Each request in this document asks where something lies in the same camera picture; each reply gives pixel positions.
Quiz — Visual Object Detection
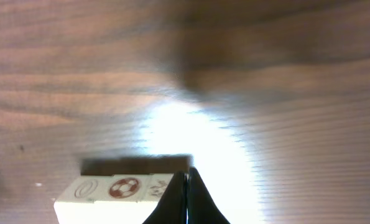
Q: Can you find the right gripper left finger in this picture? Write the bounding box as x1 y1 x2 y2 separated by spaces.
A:
143 171 187 224

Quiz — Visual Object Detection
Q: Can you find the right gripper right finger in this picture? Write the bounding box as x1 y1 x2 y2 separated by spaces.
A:
187 167 229 224

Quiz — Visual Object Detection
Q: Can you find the green Z white block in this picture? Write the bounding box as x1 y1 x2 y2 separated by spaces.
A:
53 176 113 224

